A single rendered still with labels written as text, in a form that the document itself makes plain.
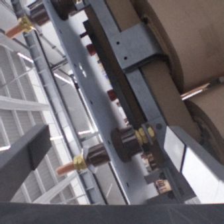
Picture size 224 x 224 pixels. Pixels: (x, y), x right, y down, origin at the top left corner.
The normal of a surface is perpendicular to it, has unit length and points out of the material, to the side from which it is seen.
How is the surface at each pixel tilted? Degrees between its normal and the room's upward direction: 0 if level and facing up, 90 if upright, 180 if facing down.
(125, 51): 90
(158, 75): 90
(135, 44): 90
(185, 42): 90
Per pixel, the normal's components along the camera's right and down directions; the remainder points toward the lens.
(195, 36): -0.10, 0.07
